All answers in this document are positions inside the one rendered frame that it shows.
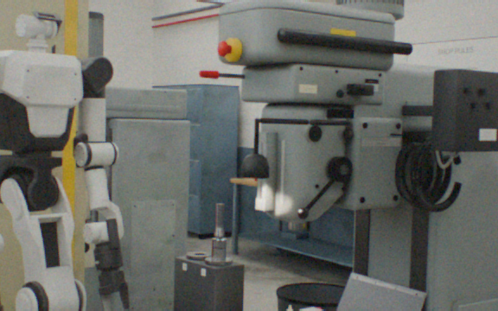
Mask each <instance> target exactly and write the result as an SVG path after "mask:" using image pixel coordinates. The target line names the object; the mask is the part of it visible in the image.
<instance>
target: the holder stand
mask: <svg viewBox="0 0 498 311"><path fill-rule="evenodd" d="M244 268H245V265H244V264H242V263H237V262H234V261H233V259H232V258H230V257H226V260H213V259H212V253H209V252H190V253H187V256H184V257H175V280H174V311H243V301H244Z"/></svg>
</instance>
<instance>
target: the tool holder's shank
mask: <svg viewBox="0 0 498 311"><path fill-rule="evenodd" d="M223 213H224V204H216V229H215V234H214V235H215V236H216V238H217V239H222V238H223V236H224V231H223Z"/></svg>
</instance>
